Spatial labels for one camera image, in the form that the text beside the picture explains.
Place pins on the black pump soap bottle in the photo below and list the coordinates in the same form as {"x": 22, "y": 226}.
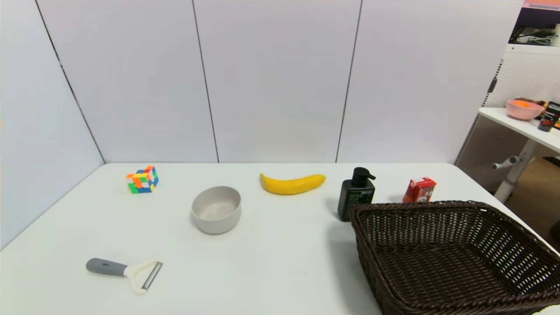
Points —
{"x": 355, "y": 195}

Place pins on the colourful puzzle cube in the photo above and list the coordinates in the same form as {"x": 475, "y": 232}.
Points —
{"x": 142, "y": 180}

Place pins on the white side table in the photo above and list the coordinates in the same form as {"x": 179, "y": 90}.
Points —
{"x": 520, "y": 140}

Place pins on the red drink carton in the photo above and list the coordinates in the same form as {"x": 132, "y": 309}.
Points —
{"x": 419, "y": 190}

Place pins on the white round bowl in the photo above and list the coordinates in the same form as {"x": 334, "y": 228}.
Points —
{"x": 216, "y": 210}

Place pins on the yellow banana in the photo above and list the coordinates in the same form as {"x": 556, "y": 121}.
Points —
{"x": 291, "y": 184}

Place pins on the pink bowl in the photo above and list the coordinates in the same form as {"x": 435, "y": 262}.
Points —
{"x": 523, "y": 109}

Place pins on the white perforated panel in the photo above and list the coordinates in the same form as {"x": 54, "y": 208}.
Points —
{"x": 503, "y": 105}

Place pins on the dark brown wicker basket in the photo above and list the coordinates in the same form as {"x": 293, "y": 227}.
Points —
{"x": 450, "y": 262}

